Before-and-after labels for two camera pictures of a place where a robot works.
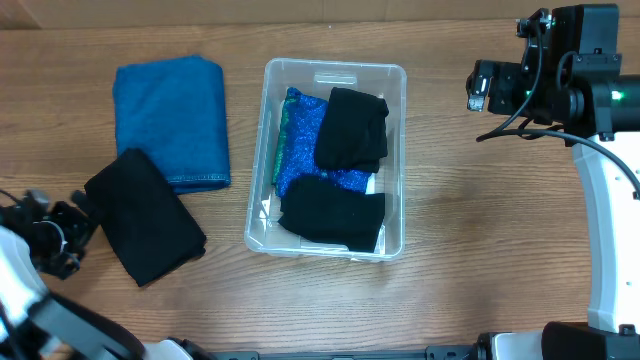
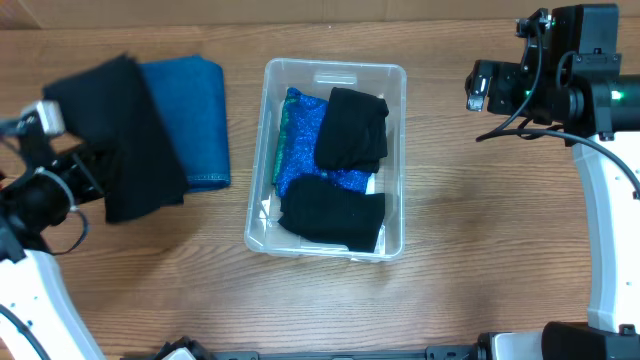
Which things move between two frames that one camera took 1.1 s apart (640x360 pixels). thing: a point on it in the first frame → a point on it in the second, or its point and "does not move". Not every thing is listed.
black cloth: x=144 y=217 → x=107 y=108
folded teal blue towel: x=173 y=111 does not move
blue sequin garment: x=298 y=142 does not move
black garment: x=352 y=136 does not move
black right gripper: x=501 y=76 does not move
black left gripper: x=78 y=230 → x=78 y=165
